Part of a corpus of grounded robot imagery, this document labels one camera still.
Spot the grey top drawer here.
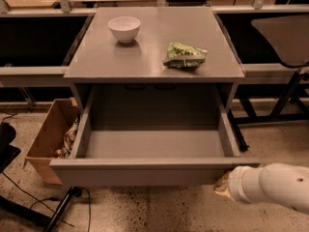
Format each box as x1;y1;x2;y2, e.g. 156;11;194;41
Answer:
49;84;261;188

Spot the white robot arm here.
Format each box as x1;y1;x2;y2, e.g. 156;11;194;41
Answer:
213;163;309;214

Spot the grey drawer cabinet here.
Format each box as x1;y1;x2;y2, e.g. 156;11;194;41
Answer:
65;7;244;109

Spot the green snack bag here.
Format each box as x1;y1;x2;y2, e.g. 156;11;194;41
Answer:
163;42;208;69

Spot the grey side table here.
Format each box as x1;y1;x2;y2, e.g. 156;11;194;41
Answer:
251;14;309;69

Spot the brown cardboard box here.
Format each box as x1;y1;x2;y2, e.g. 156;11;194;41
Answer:
25;98;79;185

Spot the white ceramic bowl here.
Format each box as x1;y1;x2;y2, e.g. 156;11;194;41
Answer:
108;16;141;43

